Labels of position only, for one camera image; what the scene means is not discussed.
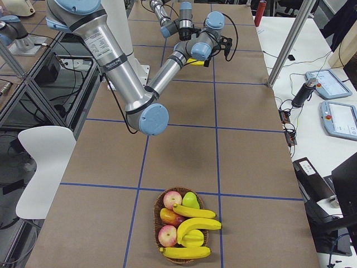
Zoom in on black camera cable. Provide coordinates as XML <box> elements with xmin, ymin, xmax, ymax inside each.
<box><xmin>220</xmin><ymin>13</ymin><xmax>239</xmax><ymax>61</ymax></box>

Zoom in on white pedestal column base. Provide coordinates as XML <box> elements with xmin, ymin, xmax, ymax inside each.
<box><xmin>101</xmin><ymin>0</ymin><xmax>150</xmax><ymax>86</ymax></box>

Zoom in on red apple upper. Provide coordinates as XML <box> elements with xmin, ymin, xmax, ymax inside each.
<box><xmin>163</xmin><ymin>191</ymin><xmax>182</xmax><ymax>210</ymax></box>

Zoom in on teach pendant near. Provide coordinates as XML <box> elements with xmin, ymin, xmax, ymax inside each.
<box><xmin>320</xmin><ymin>101</ymin><xmax>356</xmax><ymax>141</ymax></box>

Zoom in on black water bottle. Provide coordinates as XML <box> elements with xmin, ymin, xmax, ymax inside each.
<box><xmin>292</xmin><ymin>78</ymin><xmax>316</xmax><ymax>108</ymax></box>

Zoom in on red cylinder bottle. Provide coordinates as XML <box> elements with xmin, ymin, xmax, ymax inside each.
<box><xmin>254</xmin><ymin>0</ymin><xmax>267</xmax><ymax>27</ymax></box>

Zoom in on woven wicker fruit basket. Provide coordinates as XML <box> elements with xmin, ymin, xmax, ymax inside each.
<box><xmin>153</xmin><ymin>187</ymin><xmax>209</xmax><ymax>265</ymax></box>

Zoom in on red apple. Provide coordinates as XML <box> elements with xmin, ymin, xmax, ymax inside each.
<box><xmin>158</xmin><ymin>225</ymin><xmax>177</xmax><ymax>247</ymax></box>
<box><xmin>163</xmin><ymin>191</ymin><xmax>182</xmax><ymax>210</ymax></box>

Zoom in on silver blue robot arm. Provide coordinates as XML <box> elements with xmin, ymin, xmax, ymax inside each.
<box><xmin>2</xmin><ymin>1</ymin><xmax>194</xmax><ymax>41</ymax></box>
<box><xmin>46</xmin><ymin>1</ymin><xmax>225</xmax><ymax>136</ymax></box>

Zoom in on black computer monitor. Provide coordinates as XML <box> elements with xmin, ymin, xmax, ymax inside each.
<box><xmin>331</xmin><ymin>153</ymin><xmax>356</xmax><ymax>224</ymax></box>

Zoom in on yellow banana front bottom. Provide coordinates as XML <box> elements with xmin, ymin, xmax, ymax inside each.
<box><xmin>159</xmin><ymin>246</ymin><xmax>211</xmax><ymax>260</ymax></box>

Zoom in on aluminium frame post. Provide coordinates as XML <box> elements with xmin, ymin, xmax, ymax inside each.
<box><xmin>267</xmin><ymin>0</ymin><xmax>316</xmax><ymax>88</ymax></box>

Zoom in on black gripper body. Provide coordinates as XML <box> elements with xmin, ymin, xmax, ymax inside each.
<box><xmin>178</xmin><ymin>27</ymin><xmax>192</xmax><ymax>41</ymax></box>

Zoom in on white chair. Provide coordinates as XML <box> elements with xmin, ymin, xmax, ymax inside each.
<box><xmin>16</xmin><ymin>126</ymin><xmax>76</xmax><ymax>219</ymax></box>

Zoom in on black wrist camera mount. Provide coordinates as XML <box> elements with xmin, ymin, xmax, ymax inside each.
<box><xmin>212</xmin><ymin>36</ymin><xmax>232</xmax><ymax>58</ymax></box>

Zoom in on red apple lower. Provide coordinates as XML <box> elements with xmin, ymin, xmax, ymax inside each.
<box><xmin>158</xmin><ymin>225</ymin><xmax>177</xmax><ymax>247</ymax></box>

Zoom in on teach pendant far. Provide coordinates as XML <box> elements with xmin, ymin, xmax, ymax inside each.
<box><xmin>305</xmin><ymin>69</ymin><xmax>352</xmax><ymax>100</ymax></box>

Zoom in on teach pendant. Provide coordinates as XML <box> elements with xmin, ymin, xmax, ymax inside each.
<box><xmin>305</xmin><ymin>69</ymin><xmax>352</xmax><ymax>100</ymax></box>
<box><xmin>320</xmin><ymin>101</ymin><xmax>356</xmax><ymax>141</ymax></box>

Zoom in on green pear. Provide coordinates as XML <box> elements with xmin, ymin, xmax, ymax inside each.
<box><xmin>182</xmin><ymin>192</ymin><xmax>200</xmax><ymax>209</ymax></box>

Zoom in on black box with label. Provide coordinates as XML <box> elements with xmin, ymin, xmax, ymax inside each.
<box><xmin>293</xmin><ymin>157</ymin><xmax>335</xmax><ymax>202</ymax></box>

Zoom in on orange red mango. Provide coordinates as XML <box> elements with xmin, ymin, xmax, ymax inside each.
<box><xmin>160</xmin><ymin>208</ymin><xmax>186</xmax><ymax>227</ymax></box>

